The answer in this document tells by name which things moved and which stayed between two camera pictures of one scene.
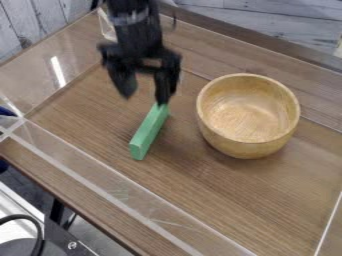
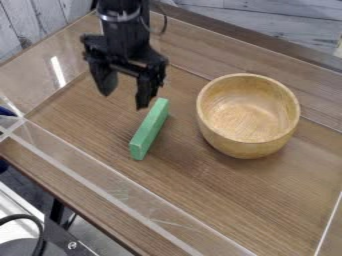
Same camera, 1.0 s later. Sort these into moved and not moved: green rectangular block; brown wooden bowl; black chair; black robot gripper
Moved: black robot gripper
Not moved: green rectangular block; brown wooden bowl; black chair
